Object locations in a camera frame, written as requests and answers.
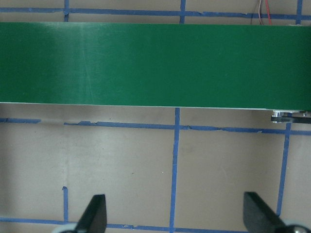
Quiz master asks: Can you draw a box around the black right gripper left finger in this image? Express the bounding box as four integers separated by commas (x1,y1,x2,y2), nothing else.
75,194,107,233

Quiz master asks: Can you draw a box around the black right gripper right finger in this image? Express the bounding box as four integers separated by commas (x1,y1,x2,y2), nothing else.
243,192,286,233

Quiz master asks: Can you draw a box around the green conveyor belt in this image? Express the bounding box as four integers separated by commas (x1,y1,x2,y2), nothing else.
0,22,311,124

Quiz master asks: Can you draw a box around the red conveyor wire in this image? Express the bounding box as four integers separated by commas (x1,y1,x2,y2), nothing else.
257,0,273,25

